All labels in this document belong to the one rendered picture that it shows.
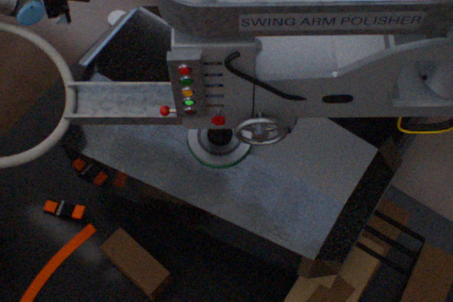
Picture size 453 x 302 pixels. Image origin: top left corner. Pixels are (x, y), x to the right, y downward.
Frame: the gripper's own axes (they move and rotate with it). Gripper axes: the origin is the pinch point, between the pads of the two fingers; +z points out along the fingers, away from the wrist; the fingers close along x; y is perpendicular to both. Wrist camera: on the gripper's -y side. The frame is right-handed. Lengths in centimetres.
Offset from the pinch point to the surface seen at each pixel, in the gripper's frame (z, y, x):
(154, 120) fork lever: -28, -15, 63
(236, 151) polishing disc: -8, -40, 72
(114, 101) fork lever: -24, -6, 51
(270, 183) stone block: 1, -49, 82
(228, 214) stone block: 15, -34, 84
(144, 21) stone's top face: 1.6, -26.5, 6.7
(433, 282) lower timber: 62, -113, 123
